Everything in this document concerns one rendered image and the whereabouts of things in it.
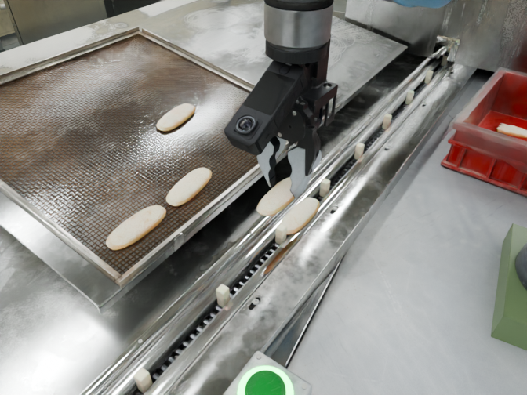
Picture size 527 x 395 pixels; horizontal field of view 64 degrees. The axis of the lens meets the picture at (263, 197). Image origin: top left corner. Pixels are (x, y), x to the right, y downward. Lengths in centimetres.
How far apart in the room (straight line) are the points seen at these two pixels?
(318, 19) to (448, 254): 42
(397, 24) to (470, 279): 82
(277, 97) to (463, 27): 85
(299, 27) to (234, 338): 36
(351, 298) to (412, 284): 10
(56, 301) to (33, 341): 6
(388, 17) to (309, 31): 86
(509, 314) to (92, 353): 52
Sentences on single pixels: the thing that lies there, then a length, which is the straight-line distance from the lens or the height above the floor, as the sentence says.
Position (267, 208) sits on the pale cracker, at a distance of 58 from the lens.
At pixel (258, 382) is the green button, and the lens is 45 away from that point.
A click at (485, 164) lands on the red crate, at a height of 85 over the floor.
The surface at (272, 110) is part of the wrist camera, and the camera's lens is 47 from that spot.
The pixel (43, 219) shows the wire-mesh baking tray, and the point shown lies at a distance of 65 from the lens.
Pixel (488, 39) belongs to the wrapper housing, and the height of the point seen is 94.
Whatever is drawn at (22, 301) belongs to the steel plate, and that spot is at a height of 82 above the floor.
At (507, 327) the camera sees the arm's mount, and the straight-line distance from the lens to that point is 63.
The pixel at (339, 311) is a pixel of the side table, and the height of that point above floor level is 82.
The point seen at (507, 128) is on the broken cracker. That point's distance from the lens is 108.
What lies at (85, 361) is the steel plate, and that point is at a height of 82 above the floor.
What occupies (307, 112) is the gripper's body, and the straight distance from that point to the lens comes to 51.
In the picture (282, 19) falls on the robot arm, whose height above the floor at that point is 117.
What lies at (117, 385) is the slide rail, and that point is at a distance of 54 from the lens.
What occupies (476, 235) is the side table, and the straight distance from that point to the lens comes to 78.
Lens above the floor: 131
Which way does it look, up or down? 40 degrees down
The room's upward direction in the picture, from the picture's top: straight up
